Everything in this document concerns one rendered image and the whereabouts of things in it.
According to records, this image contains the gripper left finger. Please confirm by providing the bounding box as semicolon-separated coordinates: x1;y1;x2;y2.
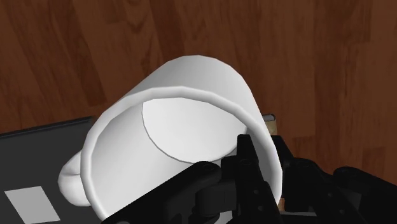
101;134;282;224

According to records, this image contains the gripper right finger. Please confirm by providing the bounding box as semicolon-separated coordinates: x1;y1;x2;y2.
270;135;397;224

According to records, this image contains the white mug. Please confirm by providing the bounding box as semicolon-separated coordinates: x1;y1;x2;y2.
57;55;284;221

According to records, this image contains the tan block with grey top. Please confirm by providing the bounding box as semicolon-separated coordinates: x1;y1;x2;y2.
263;113;286;213

